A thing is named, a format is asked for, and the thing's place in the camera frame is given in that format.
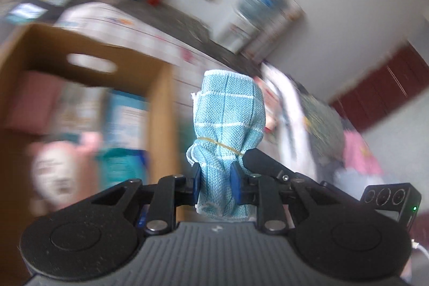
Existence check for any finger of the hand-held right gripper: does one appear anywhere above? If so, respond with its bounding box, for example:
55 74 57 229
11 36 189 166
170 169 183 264
243 148 302 181

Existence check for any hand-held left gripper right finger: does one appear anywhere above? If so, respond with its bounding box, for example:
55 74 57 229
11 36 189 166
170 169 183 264
231 161 339 235

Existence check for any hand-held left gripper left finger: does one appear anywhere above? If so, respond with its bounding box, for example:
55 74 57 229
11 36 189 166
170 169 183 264
90 165 202 236

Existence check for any blue checked towel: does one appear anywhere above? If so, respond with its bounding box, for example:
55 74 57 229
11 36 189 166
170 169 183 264
186 70 267 220

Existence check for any cardboard box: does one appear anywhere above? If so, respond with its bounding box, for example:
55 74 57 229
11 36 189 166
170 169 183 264
0 23 176 286

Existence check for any rolled white striped towel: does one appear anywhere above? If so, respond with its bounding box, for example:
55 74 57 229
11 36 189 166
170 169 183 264
261 63 320 181

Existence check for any pink cloth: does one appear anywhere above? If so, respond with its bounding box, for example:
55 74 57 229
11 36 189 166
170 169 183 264
342 130 384 177

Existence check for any dark floral cloth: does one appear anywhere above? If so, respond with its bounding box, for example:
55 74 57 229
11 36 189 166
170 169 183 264
295 85 346 174

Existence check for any blue white wet wipes pack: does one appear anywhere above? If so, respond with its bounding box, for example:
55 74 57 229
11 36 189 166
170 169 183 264
99 90 150 188

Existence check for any dark red wooden cabinet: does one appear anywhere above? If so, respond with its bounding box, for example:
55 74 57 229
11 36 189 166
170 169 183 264
329 41 429 133

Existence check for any white water dispenser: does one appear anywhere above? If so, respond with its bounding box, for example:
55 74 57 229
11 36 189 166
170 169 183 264
230 13 269 54

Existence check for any pink white plush toy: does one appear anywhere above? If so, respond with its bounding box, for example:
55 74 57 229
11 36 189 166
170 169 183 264
27 132 103 208

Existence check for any blue water bottle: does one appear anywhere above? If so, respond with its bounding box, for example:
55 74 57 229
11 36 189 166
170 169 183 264
239 0 293 26

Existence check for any pink folded towel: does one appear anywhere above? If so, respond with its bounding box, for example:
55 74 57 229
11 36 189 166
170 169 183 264
5 71 59 130

